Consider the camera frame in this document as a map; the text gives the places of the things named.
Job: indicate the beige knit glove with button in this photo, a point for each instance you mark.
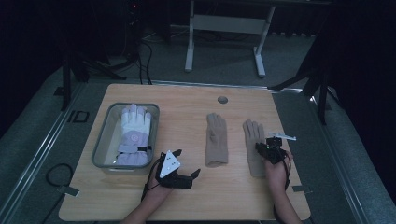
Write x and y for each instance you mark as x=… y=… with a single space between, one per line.
x=252 y=133

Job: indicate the white metal desk frame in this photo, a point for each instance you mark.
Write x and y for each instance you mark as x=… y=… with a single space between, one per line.
x=227 y=24

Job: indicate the person's right hand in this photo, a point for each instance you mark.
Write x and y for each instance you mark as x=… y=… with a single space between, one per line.
x=275 y=172

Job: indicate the metal floor rail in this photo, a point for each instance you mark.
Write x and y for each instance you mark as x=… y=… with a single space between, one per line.
x=339 y=161
x=37 y=155

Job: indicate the person's left hand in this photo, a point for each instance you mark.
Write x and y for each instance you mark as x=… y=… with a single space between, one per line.
x=157 y=188

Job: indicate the grey tape piece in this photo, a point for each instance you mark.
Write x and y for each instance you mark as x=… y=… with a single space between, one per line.
x=301 y=188
x=70 y=190

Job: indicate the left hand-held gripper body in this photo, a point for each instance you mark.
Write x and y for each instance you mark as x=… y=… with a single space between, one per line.
x=169 y=174

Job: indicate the black tripod stand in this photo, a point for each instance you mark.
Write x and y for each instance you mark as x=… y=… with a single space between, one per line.
x=322 y=87
x=66 y=81

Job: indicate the grey plastic bin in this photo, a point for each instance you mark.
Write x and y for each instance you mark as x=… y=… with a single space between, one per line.
x=107 y=146

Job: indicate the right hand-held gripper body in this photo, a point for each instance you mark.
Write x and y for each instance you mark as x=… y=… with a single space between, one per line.
x=275 y=149

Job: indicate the purple and white ski glove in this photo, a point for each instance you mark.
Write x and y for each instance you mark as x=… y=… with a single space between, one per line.
x=134 y=133

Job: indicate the grey round table grommet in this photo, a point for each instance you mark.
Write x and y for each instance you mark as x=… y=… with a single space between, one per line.
x=222 y=100

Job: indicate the plain beige knit glove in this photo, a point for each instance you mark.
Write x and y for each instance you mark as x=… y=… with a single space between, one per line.
x=216 y=143

